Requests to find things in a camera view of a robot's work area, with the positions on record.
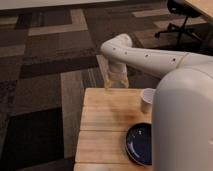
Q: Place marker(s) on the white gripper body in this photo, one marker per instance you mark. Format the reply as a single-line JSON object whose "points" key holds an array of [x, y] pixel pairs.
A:
{"points": [[118, 73]]}

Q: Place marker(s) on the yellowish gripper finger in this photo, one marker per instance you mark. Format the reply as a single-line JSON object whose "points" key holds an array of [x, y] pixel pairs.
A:
{"points": [[125, 83], [108, 84]]}

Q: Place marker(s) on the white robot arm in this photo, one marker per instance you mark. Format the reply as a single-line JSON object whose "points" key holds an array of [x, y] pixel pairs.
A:
{"points": [[182, 112]]}

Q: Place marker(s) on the white paper cup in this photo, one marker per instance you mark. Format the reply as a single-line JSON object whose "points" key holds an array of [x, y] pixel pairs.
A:
{"points": [[146, 97]]}

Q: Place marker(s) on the dark blue plate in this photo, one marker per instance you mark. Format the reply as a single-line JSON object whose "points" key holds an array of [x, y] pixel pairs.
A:
{"points": [[138, 143]]}

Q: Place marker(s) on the wooden desk corner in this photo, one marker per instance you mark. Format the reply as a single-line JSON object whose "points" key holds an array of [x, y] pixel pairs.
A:
{"points": [[205, 7]]}

